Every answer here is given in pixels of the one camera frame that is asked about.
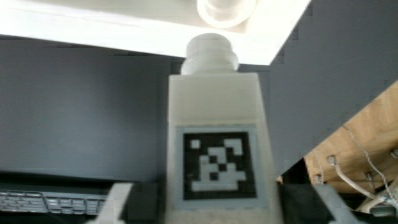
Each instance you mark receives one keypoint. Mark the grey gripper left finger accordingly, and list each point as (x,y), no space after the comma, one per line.
(110,216)

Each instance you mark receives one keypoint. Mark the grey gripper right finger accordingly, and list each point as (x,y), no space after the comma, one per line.
(312,203)

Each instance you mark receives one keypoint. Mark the white table leg with tag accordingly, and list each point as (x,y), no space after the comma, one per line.
(222,177)

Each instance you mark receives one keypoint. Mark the white square tabletop part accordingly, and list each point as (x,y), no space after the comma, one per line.
(152,25)

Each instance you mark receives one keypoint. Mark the black keyboard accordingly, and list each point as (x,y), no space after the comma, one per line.
(51,202)

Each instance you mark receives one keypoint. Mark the wooden bench with wires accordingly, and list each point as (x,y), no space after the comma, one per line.
(353,161)

